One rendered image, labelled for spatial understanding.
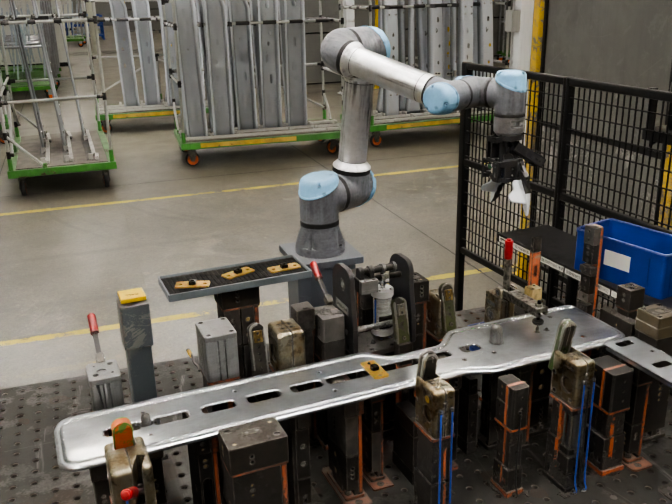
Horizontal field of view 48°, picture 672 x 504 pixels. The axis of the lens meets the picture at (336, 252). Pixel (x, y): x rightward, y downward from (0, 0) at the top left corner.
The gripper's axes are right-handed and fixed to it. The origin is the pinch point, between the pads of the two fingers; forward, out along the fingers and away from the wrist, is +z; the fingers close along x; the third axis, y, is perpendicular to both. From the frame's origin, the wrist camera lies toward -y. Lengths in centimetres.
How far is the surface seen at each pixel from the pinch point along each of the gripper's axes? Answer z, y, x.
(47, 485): 59, 122, -18
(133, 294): 13, 95, -19
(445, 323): 28.6, 19.2, 0.5
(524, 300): 22.1, 1.2, 9.4
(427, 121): 102, -347, -636
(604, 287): 27.2, -32.3, 2.5
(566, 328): 19.0, 7.0, 32.4
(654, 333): 27.8, -23.3, 30.0
